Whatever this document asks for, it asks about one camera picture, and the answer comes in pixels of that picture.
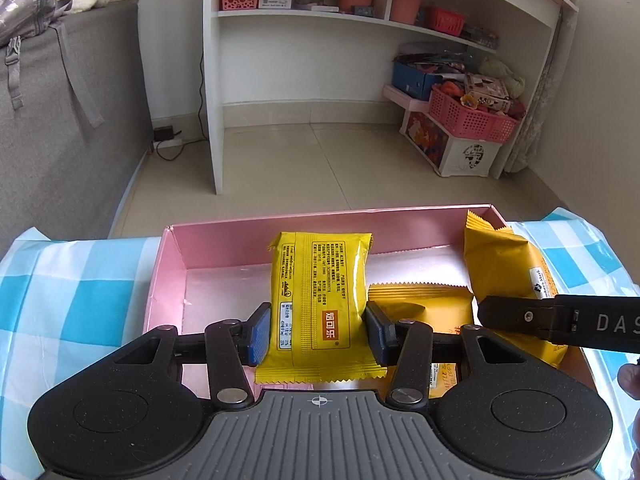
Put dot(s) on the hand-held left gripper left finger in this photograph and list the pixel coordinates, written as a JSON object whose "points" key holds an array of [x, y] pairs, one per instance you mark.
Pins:
{"points": [[260, 335]]}

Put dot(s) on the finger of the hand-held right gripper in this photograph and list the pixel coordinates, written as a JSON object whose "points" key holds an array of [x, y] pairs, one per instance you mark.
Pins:
{"points": [[515, 314]]}

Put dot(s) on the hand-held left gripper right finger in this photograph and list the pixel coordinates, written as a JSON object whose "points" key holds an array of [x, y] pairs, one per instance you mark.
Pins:
{"points": [[379, 345]]}

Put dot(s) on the orange packet with white label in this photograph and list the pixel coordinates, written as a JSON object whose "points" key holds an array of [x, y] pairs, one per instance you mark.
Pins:
{"points": [[500, 260]]}

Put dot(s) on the yellow snack packet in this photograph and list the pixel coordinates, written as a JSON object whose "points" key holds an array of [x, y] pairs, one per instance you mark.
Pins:
{"points": [[320, 285]]}

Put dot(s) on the pink cardboard box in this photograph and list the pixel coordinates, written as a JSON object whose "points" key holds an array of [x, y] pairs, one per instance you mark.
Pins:
{"points": [[225, 245]]}

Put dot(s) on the person's right hand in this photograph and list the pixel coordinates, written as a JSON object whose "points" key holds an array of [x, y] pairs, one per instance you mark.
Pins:
{"points": [[631, 382]]}

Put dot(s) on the orange flat snack packet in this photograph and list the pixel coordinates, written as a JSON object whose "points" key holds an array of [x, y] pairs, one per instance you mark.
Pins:
{"points": [[425, 310]]}

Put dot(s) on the white printed storage box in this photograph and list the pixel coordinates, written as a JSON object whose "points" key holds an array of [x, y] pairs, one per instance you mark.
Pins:
{"points": [[465, 157]]}

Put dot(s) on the blue checkered tablecloth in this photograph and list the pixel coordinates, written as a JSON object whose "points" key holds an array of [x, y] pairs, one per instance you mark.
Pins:
{"points": [[75, 310]]}

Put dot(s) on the large pink basket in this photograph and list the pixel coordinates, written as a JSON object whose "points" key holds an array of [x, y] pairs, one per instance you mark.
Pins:
{"points": [[470, 122]]}

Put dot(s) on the pale curtain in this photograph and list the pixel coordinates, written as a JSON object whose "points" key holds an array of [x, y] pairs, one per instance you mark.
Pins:
{"points": [[545, 100]]}

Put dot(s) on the black power adapter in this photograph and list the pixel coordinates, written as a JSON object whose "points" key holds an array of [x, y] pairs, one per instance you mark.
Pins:
{"points": [[163, 134]]}

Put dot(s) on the printed toy box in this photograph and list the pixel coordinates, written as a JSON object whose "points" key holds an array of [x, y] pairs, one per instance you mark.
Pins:
{"points": [[487, 91]]}

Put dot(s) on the pink low shelf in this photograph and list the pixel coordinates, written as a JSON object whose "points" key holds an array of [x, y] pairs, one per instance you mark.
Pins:
{"points": [[400, 97]]}

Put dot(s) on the blue storage box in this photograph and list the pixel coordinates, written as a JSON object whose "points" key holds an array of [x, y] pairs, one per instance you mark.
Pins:
{"points": [[412, 80]]}

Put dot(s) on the white desk shelf unit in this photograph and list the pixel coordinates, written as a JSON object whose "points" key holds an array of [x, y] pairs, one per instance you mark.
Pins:
{"points": [[300, 60]]}

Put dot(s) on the dark printed box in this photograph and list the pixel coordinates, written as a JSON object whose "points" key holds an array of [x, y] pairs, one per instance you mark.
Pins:
{"points": [[481, 37]]}

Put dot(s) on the small red basket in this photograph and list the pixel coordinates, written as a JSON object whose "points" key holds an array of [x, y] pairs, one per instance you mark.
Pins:
{"points": [[445, 21]]}

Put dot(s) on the plain coral cup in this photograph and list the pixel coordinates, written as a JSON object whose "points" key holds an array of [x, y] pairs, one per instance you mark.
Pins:
{"points": [[406, 2]]}

